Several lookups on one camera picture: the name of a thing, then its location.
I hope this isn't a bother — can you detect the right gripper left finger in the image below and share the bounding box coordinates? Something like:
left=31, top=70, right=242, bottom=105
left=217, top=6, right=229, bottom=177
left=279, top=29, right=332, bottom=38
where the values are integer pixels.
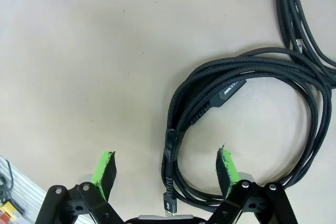
left=35, top=151, right=127, bottom=224

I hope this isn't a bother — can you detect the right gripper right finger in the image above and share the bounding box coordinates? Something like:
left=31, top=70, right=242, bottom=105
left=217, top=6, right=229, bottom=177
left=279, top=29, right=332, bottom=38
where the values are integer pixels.
left=207, top=144, right=299, bottom=224

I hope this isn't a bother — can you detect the white slatted panel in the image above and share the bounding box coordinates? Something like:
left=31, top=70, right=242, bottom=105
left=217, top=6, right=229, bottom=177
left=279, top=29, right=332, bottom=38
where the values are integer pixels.
left=0, top=155, right=77, bottom=224

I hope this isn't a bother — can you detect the red yellow emergency button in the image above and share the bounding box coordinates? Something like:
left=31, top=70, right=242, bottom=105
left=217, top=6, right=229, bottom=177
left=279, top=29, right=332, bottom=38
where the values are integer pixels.
left=0, top=200, right=22, bottom=222

